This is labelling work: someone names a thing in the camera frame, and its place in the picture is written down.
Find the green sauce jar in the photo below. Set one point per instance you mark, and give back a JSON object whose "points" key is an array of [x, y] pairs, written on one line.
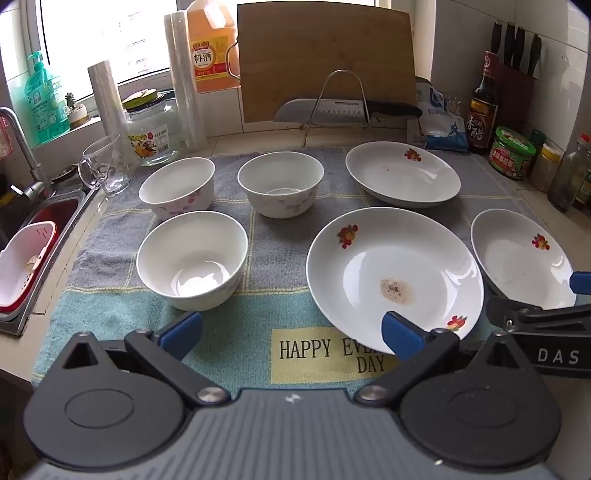
{"points": [[510, 157]]}

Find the metal faucet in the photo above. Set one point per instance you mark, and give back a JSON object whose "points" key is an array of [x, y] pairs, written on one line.
{"points": [[21, 138]]}

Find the glass bottle with red cap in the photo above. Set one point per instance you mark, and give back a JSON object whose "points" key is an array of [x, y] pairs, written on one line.
{"points": [[568, 180]]}

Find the white bowl with pink flowers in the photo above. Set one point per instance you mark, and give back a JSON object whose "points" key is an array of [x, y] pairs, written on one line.
{"points": [[178, 184]]}

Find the white plate with large stain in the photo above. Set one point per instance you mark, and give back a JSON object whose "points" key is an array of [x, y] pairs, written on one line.
{"points": [[369, 258]]}

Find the orange cooking wine bottle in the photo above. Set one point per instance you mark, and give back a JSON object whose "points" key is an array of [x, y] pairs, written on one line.
{"points": [[210, 55]]}

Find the stainless steel sink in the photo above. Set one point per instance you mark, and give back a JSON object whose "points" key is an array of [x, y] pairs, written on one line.
{"points": [[69, 258]]}

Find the white plate with faint specks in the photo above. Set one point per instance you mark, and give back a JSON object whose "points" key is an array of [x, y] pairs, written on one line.
{"points": [[517, 258]]}

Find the tall plastic wrap roll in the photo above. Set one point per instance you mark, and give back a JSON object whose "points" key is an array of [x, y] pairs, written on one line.
{"points": [[184, 83]]}

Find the red basin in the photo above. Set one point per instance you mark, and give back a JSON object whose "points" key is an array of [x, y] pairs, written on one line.
{"points": [[60, 217]]}

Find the white strainer basket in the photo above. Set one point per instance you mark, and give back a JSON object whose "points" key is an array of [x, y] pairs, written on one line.
{"points": [[27, 258]]}

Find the glass jar with yellow lid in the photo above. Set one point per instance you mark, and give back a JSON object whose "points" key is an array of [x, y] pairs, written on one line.
{"points": [[150, 134]]}

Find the white bowl with grey flowers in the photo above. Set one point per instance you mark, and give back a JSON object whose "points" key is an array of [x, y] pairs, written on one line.
{"points": [[281, 180]]}

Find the small potted figurine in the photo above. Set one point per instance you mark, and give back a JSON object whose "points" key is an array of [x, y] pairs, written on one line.
{"points": [[77, 113]]}

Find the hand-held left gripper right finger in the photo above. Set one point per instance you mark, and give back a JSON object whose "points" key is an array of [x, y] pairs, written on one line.
{"points": [[401, 334]]}

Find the spice bottle with green lid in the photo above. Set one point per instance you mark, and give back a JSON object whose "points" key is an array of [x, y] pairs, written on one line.
{"points": [[538, 138]]}

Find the grey and teal checked mat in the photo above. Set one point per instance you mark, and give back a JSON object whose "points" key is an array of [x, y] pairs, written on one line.
{"points": [[277, 240]]}

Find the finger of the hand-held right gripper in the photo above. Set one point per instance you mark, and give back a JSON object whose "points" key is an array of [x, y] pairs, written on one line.
{"points": [[582, 282], [545, 318]]}

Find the clear glass mug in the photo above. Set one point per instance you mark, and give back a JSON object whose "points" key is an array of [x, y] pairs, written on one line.
{"points": [[108, 166]]}

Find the window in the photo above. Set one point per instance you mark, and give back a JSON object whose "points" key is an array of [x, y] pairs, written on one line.
{"points": [[115, 37]]}

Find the glass condiment bottle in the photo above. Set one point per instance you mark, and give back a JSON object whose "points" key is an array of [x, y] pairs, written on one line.
{"points": [[585, 191]]}

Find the white and blue salt bag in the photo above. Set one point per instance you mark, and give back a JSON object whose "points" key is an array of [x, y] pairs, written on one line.
{"points": [[443, 129]]}

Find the green dish soap bottle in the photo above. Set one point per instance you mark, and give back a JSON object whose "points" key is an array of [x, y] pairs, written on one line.
{"points": [[44, 106]]}

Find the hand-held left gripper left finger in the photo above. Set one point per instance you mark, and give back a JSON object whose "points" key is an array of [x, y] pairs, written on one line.
{"points": [[180, 334]]}

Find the spice jar with yellow lid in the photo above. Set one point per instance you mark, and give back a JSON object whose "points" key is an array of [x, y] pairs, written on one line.
{"points": [[547, 168]]}

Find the dark red knife block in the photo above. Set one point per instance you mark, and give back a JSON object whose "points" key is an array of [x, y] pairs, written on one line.
{"points": [[517, 97]]}

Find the plain white bowl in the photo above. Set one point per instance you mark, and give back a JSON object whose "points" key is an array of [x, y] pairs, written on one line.
{"points": [[191, 258]]}

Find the wooden cutting board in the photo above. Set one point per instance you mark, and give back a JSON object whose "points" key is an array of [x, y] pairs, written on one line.
{"points": [[323, 41]]}

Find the short plastic wrap roll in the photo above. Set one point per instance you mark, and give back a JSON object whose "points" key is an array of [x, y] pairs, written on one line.
{"points": [[106, 101]]}

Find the white plate with small stain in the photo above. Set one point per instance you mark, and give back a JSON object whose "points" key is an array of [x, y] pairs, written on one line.
{"points": [[401, 180]]}

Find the dark vinegar bottle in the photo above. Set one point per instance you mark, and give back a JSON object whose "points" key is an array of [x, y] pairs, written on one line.
{"points": [[484, 115]]}

